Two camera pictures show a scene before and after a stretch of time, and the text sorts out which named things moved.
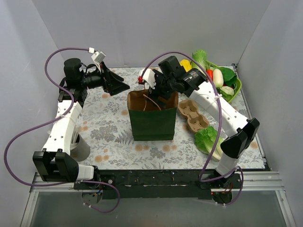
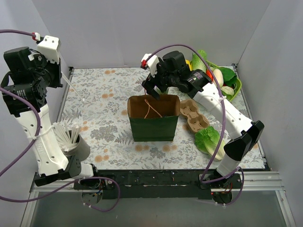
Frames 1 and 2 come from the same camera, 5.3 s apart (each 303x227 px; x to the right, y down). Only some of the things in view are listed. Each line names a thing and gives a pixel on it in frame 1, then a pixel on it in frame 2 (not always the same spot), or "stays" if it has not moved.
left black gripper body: x=105 y=79 → x=56 y=75
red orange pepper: x=210 y=72 stays
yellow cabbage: x=185 y=63 stays
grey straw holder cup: x=82 y=151 stays
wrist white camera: x=97 y=57 → x=49 y=46
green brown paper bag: x=150 y=123 stays
